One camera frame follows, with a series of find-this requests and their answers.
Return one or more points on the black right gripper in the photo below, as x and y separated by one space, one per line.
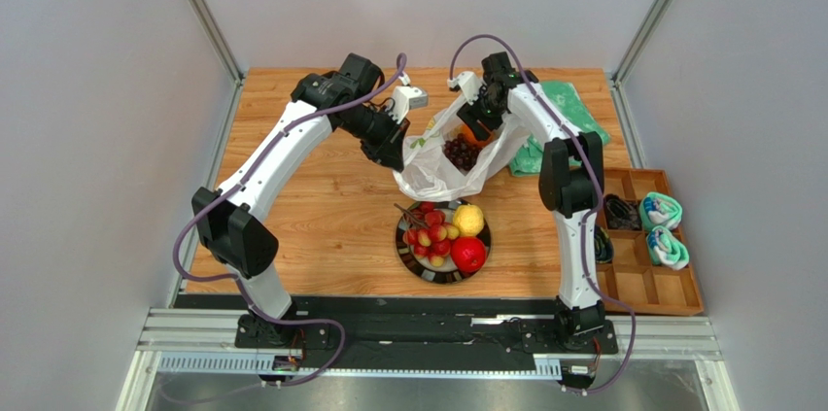
471 120

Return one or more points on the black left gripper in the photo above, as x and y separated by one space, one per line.
389 153

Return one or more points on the fake orange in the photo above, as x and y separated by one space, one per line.
468 134

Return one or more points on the dark purple grape bunch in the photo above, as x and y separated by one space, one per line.
462 152

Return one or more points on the white plastic bag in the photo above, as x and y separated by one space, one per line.
429 175

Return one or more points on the yellow fake lemon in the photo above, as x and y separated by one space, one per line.
469 220

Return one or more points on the red yellow cherry bunch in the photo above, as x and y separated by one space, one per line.
424 236

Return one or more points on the red fake apple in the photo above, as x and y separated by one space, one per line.
468 254

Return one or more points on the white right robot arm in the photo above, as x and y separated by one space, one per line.
570 181

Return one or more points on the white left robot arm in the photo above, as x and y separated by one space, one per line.
230 219

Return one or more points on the green white tie-dye cloth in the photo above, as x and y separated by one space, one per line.
547 110

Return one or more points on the dark patterned rolled sock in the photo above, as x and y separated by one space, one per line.
604 249

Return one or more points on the mint white rolled sock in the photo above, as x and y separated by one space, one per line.
665 249
661 211

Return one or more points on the wooden compartment tray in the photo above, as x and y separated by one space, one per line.
639 262

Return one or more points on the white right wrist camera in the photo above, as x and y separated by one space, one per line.
468 84

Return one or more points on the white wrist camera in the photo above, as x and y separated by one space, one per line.
404 98
468 84

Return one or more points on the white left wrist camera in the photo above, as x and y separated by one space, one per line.
404 98

